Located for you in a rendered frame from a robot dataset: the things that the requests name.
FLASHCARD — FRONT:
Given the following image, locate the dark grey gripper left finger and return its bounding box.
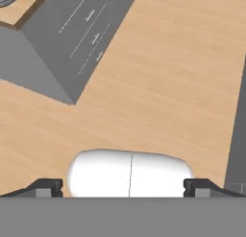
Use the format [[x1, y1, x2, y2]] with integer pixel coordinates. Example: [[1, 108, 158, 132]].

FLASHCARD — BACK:
[[0, 178, 64, 199]]

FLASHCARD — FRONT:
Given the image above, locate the dark grey cabinet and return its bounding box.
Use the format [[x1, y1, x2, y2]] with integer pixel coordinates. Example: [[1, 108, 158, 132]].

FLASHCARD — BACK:
[[223, 54, 246, 197]]

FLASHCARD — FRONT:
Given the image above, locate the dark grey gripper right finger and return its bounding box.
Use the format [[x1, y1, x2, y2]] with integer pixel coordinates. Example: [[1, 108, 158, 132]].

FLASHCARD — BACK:
[[183, 178, 246, 199]]

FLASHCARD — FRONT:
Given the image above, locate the white rounded object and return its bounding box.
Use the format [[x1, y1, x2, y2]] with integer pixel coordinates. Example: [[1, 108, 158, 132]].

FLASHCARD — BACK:
[[65, 149, 196, 199]]

